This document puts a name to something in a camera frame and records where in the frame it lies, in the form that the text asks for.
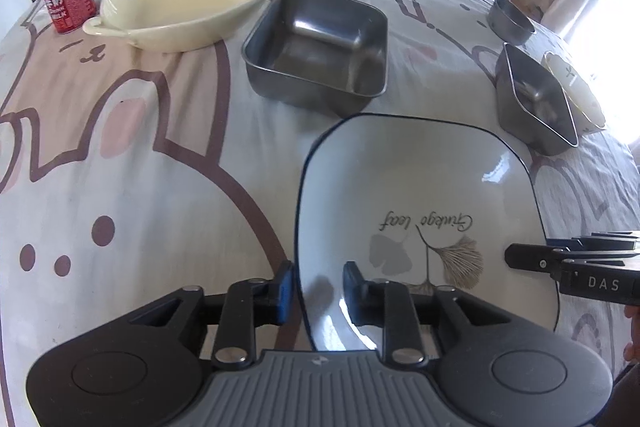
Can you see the white square leaf-print plate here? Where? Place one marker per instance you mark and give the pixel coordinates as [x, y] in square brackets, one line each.
[425, 177]

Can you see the person's right hand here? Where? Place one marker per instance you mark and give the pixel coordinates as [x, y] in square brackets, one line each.
[633, 352]

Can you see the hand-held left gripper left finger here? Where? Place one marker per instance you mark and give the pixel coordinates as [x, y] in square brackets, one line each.
[286, 293]

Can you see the small square steel bowl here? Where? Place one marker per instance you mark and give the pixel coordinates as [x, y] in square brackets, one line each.
[535, 102]

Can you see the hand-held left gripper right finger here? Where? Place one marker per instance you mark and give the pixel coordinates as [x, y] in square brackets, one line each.
[350, 293]

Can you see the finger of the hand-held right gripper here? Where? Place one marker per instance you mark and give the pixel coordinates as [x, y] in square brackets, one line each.
[530, 256]
[600, 241]

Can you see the large square steel bowl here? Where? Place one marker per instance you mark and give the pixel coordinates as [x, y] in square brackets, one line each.
[310, 37]

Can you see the cartoon bunny printed tablecloth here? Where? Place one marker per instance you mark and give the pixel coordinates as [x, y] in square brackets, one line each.
[125, 157]

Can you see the small round steel bowl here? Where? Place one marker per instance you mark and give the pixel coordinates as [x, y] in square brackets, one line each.
[507, 24]

